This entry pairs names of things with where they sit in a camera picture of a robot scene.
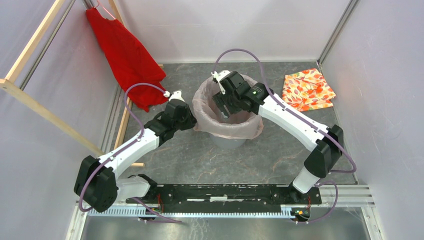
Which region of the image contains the pink translucent trash bag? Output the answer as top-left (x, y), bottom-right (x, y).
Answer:
top-left (192, 76), bottom-right (264, 140)

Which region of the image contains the grey plastic trash bin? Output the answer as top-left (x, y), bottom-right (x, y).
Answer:
top-left (209, 133), bottom-right (247, 150)

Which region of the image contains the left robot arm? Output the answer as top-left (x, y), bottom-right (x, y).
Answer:
top-left (74, 98), bottom-right (197, 213)

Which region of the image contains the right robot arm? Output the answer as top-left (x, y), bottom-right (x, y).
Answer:
top-left (211, 70), bottom-right (343, 204)

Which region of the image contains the orange floral cloth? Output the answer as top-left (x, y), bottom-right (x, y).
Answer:
top-left (282, 68), bottom-right (336, 112)

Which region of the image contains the red cloth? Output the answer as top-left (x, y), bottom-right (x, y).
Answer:
top-left (85, 8), bottom-right (166, 91)

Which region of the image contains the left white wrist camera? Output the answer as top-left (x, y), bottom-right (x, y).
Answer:
top-left (163, 90), bottom-right (185, 103)

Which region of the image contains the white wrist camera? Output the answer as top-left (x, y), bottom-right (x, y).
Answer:
top-left (211, 70), bottom-right (231, 95)
top-left (163, 90), bottom-right (185, 103)

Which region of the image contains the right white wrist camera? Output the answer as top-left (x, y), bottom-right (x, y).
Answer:
top-left (211, 70), bottom-right (231, 95)

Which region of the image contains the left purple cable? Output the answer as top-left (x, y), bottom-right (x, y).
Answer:
top-left (78, 82), bottom-right (183, 224)

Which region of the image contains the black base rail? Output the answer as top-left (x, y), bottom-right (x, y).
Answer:
top-left (76, 183), bottom-right (375, 220)

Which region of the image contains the metal corner post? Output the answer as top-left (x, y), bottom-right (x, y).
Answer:
top-left (316, 0), bottom-right (360, 67)

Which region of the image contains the wooden frame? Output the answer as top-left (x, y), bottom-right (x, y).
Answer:
top-left (0, 0), bottom-right (165, 168)

